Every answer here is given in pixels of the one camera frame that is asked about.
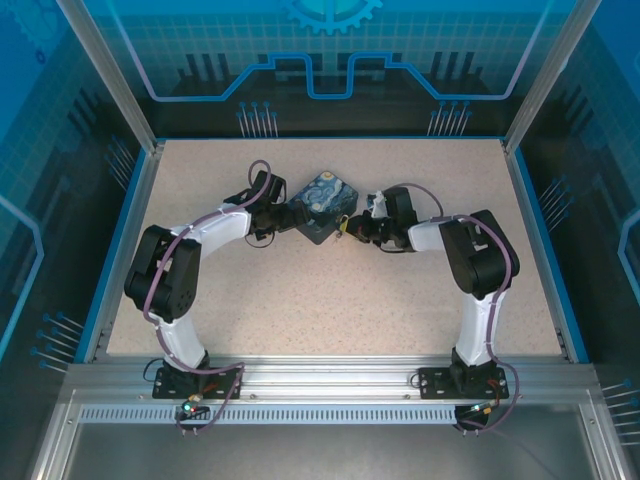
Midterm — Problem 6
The starry night print box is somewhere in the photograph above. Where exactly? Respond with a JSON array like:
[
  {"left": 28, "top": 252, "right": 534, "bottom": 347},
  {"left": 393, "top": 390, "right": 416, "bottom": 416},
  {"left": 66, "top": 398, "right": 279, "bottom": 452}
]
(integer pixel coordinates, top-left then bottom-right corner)
[{"left": 287, "top": 168, "right": 362, "bottom": 247}]

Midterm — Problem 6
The small LED circuit board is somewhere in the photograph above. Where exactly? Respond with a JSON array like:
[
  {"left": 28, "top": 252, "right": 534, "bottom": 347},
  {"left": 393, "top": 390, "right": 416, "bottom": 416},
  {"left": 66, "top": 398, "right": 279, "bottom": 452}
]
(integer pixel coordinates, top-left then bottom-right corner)
[
  {"left": 463, "top": 398, "right": 502, "bottom": 420},
  {"left": 180, "top": 396, "right": 210, "bottom": 420}
]

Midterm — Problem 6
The grey metal bottom panel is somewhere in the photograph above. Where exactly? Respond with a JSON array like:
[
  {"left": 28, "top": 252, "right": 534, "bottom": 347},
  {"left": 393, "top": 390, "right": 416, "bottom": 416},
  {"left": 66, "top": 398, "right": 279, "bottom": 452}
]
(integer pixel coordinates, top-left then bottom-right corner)
[{"left": 29, "top": 389, "right": 621, "bottom": 480}]

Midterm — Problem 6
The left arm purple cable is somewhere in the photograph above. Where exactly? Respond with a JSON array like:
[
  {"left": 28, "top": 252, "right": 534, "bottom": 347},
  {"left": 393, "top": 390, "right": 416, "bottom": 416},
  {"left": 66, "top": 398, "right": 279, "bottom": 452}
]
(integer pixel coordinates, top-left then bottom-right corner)
[{"left": 142, "top": 158, "right": 275, "bottom": 436}]

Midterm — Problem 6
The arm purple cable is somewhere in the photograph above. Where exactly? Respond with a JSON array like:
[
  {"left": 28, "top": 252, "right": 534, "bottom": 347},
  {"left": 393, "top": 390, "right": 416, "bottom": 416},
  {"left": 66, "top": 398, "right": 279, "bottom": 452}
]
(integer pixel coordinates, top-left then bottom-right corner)
[
  {"left": 142, "top": 158, "right": 275, "bottom": 436},
  {"left": 382, "top": 182, "right": 519, "bottom": 436}
]

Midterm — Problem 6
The aluminium side rail blue edge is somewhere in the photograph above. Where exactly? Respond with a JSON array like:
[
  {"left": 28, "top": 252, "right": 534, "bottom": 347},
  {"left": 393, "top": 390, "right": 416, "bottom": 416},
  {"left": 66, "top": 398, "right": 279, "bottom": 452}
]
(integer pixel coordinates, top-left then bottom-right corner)
[
  {"left": 502, "top": 139, "right": 591, "bottom": 364},
  {"left": 82, "top": 142, "right": 166, "bottom": 364}
]

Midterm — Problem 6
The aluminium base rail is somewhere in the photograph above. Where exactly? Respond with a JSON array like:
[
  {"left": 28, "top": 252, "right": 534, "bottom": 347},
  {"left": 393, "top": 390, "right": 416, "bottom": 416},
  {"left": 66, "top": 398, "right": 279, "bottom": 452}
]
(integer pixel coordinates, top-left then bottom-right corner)
[{"left": 67, "top": 354, "right": 599, "bottom": 401}]

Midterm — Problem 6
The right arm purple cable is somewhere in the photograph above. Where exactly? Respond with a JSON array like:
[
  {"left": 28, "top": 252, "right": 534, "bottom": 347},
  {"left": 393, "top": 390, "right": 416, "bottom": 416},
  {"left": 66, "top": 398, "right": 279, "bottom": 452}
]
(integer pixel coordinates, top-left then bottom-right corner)
[{"left": 382, "top": 182, "right": 519, "bottom": 436}]

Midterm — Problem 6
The slotted grey cable duct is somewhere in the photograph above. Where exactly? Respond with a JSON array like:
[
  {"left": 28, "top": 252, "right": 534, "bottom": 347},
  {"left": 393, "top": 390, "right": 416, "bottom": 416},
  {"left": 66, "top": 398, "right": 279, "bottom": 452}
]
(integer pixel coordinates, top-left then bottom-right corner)
[{"left": 79, "top": 404, "right": 474, "bottom": 426}]

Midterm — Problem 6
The aluminium frame post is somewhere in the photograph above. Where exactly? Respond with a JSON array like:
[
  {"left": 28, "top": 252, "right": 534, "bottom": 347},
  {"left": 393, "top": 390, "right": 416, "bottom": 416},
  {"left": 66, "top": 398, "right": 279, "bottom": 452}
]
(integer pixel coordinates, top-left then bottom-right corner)
[
  {"left": 502, "top": 0, "right": 594, "bottom": 154},
  {"left": 54, "top": 0, "right": 166, "bottom": 154}
]

